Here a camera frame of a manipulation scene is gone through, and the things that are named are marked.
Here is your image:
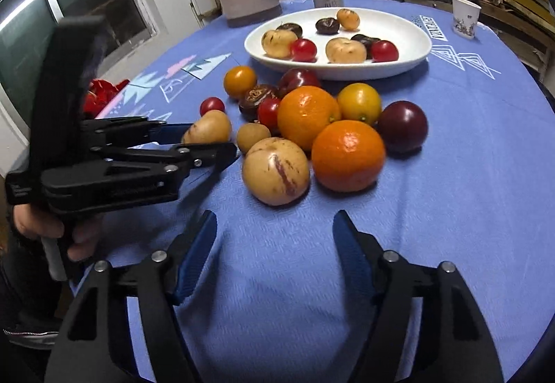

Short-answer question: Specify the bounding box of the red patterned cloth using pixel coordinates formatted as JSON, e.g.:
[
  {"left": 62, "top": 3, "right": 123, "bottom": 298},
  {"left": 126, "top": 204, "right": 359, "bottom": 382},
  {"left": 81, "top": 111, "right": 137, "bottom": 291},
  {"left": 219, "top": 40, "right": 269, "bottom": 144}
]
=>
[{"left": 82, "top": 79, "right": 131, "bottom": 115}]

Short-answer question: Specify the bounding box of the small orange-yellow tomato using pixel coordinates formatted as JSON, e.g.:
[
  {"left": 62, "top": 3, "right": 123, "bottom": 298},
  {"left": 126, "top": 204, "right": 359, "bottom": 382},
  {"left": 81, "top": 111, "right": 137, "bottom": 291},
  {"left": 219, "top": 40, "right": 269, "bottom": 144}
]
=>
[{"left": 223, "top": 66, "right": 258, "bottom": 99}]

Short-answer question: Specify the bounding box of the striped tan pepino melon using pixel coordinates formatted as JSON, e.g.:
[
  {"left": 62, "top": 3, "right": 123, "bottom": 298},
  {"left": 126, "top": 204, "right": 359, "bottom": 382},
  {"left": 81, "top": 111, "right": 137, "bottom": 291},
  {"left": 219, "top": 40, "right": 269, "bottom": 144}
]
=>
[{"left": 242, "top": 137, "right": 311, "bottom": 207}]

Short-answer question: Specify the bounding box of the dark purple plum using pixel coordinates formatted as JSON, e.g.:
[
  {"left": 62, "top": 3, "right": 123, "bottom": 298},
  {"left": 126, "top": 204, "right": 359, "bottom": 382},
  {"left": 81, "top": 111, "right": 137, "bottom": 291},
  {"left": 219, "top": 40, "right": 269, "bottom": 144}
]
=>
[{"left": 377, "top": 101, "right": 429, "bottom": 154}]

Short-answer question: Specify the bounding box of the dark red plum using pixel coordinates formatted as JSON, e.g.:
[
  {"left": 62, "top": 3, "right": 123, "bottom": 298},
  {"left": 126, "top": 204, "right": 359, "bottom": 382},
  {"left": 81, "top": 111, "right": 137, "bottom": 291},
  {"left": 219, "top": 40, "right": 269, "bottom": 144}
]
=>
[{"left": 277, "top": 68, "right": 322, "bottom": 98}]

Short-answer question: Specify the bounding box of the person's black striped shoe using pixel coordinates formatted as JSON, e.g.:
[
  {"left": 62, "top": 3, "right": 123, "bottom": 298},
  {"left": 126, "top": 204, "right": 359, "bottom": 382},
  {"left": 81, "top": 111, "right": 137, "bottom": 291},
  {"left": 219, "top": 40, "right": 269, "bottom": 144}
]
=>
[{"left": 2, "top": 324, "right": 61, "bottom": 351}]

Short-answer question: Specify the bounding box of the blue printed tablecloth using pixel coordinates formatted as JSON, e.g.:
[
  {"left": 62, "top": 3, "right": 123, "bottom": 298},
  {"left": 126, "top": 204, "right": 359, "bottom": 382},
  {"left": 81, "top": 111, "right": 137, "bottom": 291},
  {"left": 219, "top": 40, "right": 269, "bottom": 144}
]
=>
[{"left": 65, "top": 0, "right": 555, "bottom": 383}]

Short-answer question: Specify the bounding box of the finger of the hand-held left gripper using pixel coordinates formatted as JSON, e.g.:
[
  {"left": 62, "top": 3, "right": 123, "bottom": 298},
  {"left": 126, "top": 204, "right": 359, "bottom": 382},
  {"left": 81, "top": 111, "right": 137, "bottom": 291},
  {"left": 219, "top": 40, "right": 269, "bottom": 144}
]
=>
[
  {"left": 92, "top": 142, "right": 239, "bottom": 185},
  {"left": 80, "top": 116, "right": 192, "bottom": 148}
]

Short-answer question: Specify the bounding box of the orange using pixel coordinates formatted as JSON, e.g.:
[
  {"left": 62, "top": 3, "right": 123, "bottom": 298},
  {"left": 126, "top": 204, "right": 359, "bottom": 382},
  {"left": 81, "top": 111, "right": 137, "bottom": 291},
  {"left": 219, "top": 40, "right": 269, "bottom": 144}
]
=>
[
  {"left": 311, "top": 120, "right": 386, "bottom": 193},
  {"left": 277, "top": 85, "right": 342, "bottom": 153}
]

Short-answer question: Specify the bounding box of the small red cherry tomato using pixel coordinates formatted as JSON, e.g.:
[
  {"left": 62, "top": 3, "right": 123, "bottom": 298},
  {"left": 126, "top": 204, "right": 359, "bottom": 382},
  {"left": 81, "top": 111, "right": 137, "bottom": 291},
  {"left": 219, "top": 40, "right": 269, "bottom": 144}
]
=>
[{"left": 199, "top": 97, "right": 226, "bottom": 117}]

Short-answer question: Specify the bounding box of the white oval plate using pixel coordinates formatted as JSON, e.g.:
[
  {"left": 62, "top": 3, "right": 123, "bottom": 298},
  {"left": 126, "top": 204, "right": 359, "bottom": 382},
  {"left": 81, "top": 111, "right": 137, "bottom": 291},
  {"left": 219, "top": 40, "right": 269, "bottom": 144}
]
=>
[{"left": 244, "top": 7, "right": 433, "bottom": 81}]

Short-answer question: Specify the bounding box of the printed paper cup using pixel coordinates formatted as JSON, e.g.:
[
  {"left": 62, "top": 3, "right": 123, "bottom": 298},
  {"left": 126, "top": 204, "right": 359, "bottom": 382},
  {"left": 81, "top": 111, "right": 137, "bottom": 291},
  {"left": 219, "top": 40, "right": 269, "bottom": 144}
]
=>
[{"left": 451, "top": 0, "right": 482, "bottom": 38}]

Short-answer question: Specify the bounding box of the person's left hand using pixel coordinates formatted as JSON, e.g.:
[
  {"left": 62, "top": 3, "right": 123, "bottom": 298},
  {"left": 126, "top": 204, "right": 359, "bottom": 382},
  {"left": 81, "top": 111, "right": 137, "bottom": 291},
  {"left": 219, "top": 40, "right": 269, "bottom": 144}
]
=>
[{"left": 12, "top": 206, "right": 104, "bottom": 263}]

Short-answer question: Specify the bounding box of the small tan longan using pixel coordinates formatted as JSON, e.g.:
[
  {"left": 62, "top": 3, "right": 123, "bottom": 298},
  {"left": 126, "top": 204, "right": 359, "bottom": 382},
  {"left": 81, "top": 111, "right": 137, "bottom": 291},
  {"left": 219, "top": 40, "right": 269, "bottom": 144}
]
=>
[{"left": 236, "top": 122, "right": 272, "bottom": 155}]

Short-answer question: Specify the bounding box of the small speckled pepino melon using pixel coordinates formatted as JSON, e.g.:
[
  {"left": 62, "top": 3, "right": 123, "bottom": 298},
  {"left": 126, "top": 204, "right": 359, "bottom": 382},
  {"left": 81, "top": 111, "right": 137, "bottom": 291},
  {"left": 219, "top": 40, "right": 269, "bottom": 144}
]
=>
[{"left": 336, "top": 8, "right": 360, "bottom": 31}]

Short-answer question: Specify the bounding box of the large brown water chestnut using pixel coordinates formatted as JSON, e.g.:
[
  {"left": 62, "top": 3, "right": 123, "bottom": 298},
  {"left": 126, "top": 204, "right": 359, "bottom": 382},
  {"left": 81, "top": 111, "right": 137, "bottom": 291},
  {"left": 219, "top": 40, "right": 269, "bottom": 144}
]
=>
[{"left": 350, "top": 33, "right": 382, "bottom": 60}]

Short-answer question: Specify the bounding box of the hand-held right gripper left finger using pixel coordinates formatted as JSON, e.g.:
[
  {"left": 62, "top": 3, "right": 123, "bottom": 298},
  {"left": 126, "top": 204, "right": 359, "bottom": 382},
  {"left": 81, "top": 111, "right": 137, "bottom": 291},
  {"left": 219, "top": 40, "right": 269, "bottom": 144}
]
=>
[{"left": 43, "top": 210, "right": 218, "bottom": 383}]

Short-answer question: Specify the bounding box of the yellow tomato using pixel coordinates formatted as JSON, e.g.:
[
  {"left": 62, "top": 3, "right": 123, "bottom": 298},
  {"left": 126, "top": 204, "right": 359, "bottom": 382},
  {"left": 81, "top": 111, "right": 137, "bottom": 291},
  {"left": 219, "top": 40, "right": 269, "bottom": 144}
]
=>
[{"left": 337, "top": 82, "right": 383, "bottom": 126}]

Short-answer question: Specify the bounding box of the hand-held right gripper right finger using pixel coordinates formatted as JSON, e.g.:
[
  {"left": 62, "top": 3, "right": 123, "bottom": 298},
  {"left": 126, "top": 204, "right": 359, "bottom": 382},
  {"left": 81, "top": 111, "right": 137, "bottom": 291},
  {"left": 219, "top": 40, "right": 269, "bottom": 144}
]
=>
[{"left": 332, "top": 210, "right": 504, "bottom": 383}]

